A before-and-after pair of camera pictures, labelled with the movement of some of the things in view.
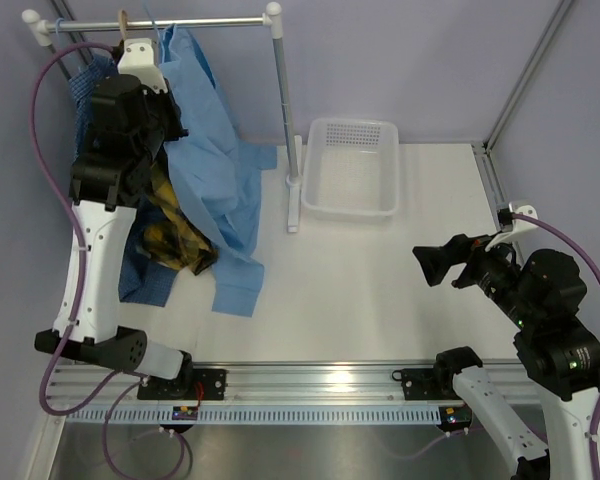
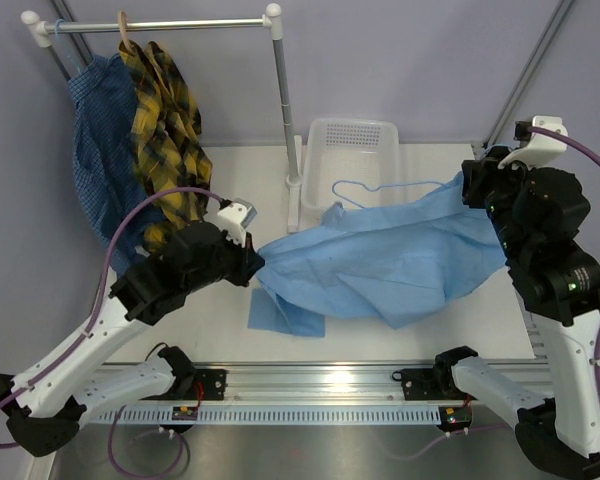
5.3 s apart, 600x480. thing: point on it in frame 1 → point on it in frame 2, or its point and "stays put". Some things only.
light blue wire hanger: [153, 22] → [374, 189]
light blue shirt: [213, 175] → [379, 265]
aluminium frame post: [483, 150] stays put
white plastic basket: [351, 168] stays put
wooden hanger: [123, 23] stays put
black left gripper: [167, 101] → [248, 262]
